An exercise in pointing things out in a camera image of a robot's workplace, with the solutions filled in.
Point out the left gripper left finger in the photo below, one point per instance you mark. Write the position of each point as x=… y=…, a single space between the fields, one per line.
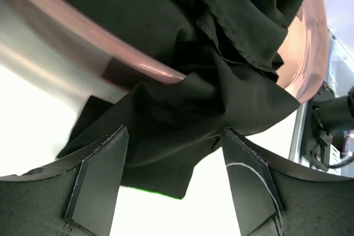
x=78 y=191

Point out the black shirt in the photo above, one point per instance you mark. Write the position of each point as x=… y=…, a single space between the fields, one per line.
x=228 y=51

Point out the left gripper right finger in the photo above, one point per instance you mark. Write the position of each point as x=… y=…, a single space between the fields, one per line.
x=275 y=196

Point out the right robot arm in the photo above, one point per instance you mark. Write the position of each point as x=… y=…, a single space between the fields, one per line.
x=327 y=120

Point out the pink plastic basin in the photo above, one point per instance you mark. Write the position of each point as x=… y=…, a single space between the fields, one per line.
x=60 y=51

